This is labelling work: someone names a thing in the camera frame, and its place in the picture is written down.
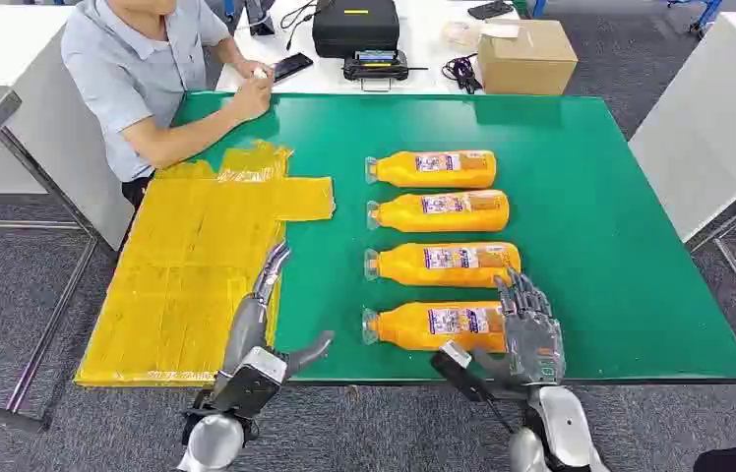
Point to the black carrying case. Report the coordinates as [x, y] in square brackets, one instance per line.
[355, 32]

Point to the green table mat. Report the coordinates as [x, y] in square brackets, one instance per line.
[602, 228]

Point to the person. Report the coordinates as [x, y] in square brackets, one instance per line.
[127, 71]

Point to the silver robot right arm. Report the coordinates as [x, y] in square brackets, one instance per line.
[563, 423]

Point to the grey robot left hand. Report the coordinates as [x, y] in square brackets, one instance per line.
[247, 326]

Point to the blue metal rack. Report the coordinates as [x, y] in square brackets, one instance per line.
[704, 13]

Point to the white side table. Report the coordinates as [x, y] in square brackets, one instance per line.
[48, 130]

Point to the brown cardboard box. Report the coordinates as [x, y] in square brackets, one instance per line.
[526, 65]

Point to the black handheld controller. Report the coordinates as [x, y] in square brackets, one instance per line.
[376, 66]

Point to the white panel table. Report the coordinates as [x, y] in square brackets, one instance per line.
[713, 117]

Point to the person's left hand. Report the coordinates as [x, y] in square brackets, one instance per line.
[251, 67]

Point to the dark flat phone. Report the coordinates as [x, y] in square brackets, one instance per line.
[490, 9]

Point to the person's right hand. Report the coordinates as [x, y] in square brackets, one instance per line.
[252, 99]

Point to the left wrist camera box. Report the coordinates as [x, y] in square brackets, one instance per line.
[254, 384]

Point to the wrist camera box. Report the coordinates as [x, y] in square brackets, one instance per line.
[254, 384]
[459, 374]

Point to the clear plastic bag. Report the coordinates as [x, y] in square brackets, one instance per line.
[459, 32]

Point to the orange drink bottle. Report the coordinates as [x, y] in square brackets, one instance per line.
[407, 215]
[400, 171]
[407, 267]
[407, 329]

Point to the yellow plastic sheet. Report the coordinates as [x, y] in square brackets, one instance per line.
[166, 293]

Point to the white paper slip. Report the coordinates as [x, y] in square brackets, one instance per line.
[500, 30]

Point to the dark tablet on stand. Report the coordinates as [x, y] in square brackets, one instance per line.
[260, 19]

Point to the black smartphone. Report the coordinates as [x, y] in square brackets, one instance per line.
[293, 66]

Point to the white work table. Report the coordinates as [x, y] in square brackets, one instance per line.
[427, 32]

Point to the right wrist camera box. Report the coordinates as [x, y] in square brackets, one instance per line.
[459, 374]

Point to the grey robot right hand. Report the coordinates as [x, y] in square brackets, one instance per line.
[534, 345]

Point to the person's hand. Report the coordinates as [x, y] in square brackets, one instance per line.
[252, 99]
[251, 67]

